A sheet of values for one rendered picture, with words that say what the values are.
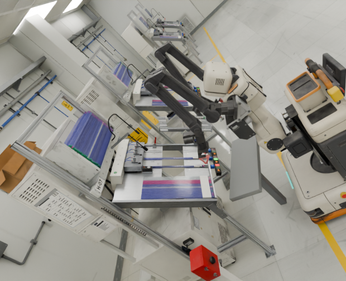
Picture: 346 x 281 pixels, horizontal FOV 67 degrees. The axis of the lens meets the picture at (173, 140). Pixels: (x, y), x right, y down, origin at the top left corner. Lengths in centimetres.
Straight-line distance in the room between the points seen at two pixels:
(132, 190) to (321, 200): 129
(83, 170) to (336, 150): 156
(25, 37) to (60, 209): 374
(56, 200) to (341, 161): 181
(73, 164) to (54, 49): 349
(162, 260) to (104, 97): 178
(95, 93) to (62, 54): 215
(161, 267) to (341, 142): 166
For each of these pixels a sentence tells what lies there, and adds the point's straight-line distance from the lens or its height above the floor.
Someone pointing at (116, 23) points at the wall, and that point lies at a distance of 963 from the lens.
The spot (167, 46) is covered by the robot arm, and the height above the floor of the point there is 160.
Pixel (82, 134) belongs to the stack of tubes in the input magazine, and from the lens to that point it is 198.
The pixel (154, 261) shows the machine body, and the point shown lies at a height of 52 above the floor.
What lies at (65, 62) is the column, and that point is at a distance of 513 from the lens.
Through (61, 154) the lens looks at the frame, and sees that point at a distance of 183.
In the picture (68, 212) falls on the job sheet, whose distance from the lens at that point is 201.
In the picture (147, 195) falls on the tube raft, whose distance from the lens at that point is 188.
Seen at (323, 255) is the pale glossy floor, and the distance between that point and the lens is 220.
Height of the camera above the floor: 190
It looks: 24 degrees down
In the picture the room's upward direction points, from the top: 49 degrees counter-clockwise
